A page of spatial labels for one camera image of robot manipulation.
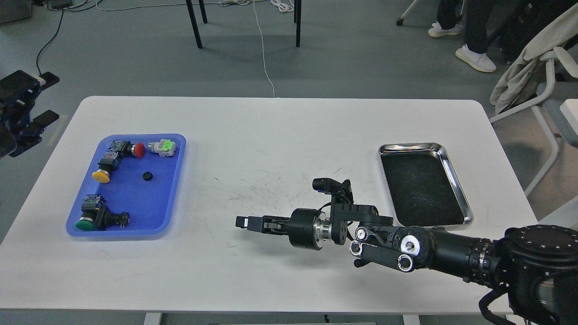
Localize black chair legs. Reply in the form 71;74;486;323
185;0;302;49

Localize white chair with beige cloth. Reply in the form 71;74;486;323
490;5;577;196

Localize black cable on floor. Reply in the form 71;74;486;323
35;0;105;77

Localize person legs white shoes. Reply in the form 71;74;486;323
428;0;497;73

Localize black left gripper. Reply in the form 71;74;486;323
0;70;60;158

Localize blue plastic tray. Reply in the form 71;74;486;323
66;133;186;240

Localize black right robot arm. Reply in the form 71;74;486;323
235;178;578;325

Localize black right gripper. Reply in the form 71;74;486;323
235;208;332;250

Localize small black gear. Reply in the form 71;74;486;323
142;171;154;181

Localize silver metal tray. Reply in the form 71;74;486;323
378;143;474;228

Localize white cable on floor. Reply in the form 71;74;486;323
220;0;294;98

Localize yellow push button switch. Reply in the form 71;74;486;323
92;151;121;183

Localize grey green switch part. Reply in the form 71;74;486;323
147;139;176;157

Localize white rolling chair base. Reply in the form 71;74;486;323
396;0;420;26

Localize red push button switch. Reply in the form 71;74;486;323
108;140;146;158

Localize green push button switch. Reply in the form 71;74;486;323
75;194;130;231

